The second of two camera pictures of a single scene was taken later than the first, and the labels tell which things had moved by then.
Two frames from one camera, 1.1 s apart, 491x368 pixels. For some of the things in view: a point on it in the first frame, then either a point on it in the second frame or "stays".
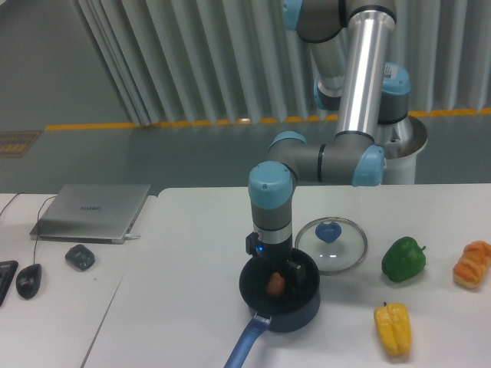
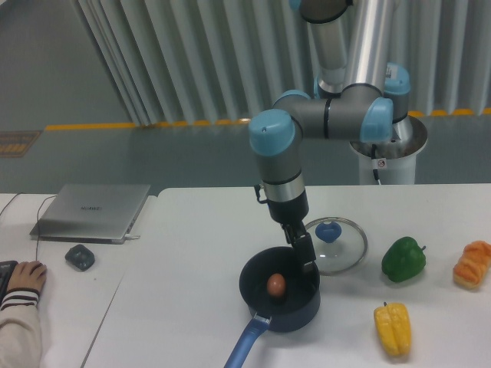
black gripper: [275, 257] -> [289, 211]
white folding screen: [192, 61] stays
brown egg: [276, 284] stays
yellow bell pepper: [393, 325] stays
